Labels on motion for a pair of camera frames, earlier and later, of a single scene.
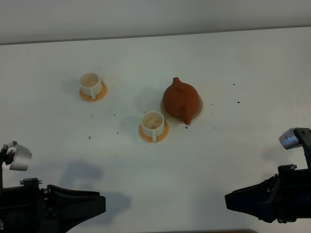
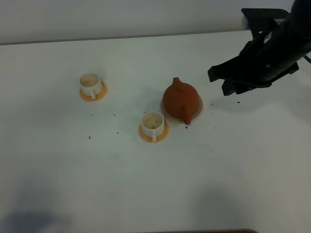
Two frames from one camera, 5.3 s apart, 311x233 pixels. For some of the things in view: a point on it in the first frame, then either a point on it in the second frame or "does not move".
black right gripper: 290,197 -> 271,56
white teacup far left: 91,84 does not move
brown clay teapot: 181,100 does not move
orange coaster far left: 98,97 does not move
